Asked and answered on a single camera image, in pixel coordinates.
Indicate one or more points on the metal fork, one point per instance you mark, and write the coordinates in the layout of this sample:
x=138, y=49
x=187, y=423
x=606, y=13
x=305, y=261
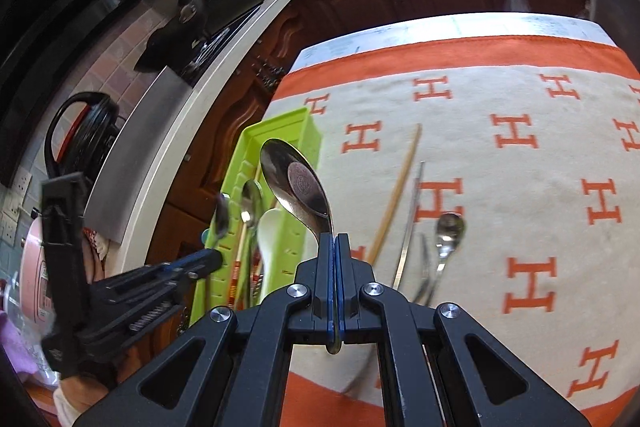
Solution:
x=426, y=267

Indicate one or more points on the dark wooden cabinets under cooktop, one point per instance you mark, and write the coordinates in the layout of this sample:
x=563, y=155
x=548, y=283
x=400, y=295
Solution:
x=225, y=167

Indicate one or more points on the person's left forearm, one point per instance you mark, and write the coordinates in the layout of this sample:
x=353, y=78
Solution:
x=75, y=394

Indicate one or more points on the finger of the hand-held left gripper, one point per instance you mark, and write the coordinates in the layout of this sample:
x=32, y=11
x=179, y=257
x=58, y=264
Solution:
x=197, y=261

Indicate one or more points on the white wall socket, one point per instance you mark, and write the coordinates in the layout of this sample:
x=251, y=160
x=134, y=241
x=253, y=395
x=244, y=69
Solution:
x=22, y=184
x=10, y=227

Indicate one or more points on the silver metal chopstick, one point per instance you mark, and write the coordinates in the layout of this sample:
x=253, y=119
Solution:
x=410, y=227

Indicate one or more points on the white ceramic spoon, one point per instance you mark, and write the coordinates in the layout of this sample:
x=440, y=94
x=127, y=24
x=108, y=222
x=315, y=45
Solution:
x=272, y=237

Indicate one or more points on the black range hood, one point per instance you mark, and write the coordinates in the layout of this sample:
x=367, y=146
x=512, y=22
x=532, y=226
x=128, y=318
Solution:
x=60, y=32

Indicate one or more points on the small metal spoon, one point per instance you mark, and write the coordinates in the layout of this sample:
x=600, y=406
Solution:
x=450, y=229

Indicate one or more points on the green plastic utensil tray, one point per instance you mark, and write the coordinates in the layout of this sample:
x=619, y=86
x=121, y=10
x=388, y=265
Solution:
x=295, y=127

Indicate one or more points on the golden bamboo chopstick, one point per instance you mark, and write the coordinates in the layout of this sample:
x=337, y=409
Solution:
x=397, y=187

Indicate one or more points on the pink rice cooker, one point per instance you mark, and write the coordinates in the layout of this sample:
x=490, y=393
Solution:
x=30, y=267

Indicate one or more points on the medium metal spoon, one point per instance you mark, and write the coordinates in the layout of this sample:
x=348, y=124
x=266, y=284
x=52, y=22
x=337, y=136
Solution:
x=251, y=207

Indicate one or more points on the large metal spoon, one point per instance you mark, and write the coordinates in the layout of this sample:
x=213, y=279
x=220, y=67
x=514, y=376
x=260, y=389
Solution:
x=295, y=177

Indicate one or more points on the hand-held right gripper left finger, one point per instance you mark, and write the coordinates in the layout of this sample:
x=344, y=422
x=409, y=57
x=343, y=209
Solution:
x=327, y=257

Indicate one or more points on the orange and cream printed blanket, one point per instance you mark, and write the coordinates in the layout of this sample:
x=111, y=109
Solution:
x=525, y=207

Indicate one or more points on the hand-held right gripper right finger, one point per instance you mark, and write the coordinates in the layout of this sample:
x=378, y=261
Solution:
x=342, y=257

